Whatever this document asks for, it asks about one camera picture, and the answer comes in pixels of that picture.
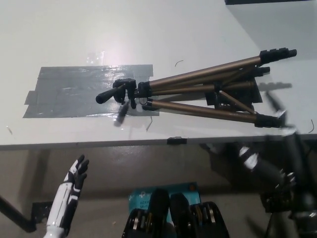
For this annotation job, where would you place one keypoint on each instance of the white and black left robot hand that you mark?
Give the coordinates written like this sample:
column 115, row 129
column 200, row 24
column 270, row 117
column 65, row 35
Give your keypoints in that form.
column 65, row 198

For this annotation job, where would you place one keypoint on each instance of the bronze tripod with black head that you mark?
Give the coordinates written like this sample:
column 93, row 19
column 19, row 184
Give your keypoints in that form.
column 198, row 109

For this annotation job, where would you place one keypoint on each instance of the black robot body with ribs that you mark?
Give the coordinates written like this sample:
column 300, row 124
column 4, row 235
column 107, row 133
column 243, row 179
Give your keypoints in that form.
column 180, row 210

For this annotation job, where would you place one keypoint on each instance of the black table leg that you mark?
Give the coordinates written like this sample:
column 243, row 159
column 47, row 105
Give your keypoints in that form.
column 15, row 210

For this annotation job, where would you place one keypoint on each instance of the teal router cardboard box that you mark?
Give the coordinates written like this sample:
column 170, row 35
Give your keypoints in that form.
column 142, row 196

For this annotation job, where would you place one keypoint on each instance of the small black tape piece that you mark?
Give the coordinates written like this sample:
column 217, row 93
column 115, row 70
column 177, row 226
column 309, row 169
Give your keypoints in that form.
column 177, row 140

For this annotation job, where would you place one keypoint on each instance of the dark flat object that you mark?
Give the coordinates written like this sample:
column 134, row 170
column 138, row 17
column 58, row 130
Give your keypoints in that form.
column 272, row 1

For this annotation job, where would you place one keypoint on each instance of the grey duct tape patch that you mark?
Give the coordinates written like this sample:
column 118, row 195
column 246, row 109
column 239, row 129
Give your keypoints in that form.
column 62, row 94

